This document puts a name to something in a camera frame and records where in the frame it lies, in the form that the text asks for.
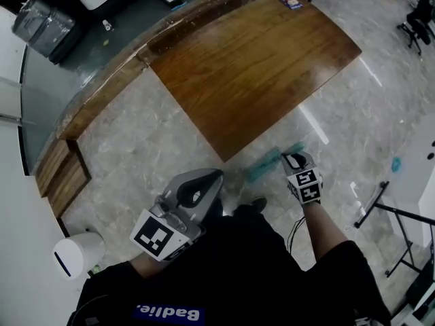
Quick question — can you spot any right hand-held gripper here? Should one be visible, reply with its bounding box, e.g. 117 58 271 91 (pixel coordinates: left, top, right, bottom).
280 151 324 206

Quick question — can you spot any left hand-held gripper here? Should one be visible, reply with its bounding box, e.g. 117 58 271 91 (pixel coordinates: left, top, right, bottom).
128 168 224 263

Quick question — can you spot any teal mop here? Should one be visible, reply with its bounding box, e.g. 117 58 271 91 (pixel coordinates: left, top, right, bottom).
246 141 307 183

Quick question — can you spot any person's left forearm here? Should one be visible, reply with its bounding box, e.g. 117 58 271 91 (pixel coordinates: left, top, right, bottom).
130 249 171 278

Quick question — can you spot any person's right forearm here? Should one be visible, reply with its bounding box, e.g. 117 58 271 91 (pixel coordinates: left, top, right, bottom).
301 200 353 272

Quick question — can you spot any person's right shoe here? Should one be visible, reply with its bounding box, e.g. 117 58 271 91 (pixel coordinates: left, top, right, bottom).
249 197 268 213

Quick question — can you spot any white power strip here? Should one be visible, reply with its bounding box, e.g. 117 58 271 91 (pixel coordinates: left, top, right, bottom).
353 200 368 229

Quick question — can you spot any person's black clothing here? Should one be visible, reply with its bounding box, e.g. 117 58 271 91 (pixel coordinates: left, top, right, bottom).
66 197 392 326

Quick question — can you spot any wooden table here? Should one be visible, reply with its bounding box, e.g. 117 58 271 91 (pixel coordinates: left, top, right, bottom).
148 0 363 164

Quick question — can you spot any white cylindrical bin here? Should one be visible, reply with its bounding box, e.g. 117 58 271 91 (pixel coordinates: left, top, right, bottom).
51 232 107 282

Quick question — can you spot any curved wooden step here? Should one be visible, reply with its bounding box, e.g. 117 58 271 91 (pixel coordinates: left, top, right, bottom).
33 0 258 230

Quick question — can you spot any small colourful card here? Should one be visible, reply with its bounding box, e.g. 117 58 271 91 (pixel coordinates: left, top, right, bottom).
278 0 305 11

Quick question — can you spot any black mesh chair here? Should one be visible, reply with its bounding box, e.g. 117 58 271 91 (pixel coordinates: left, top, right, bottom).
396 0 435 56

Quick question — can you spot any plastic-wrapped black box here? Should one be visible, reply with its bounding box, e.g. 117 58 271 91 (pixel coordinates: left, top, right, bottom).
11 0 77 61

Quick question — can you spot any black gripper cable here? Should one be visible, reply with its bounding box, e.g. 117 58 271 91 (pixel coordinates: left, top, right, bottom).
286 215 307 255

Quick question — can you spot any black stand frame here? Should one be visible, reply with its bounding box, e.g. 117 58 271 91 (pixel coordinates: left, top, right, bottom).
353 181 435 278

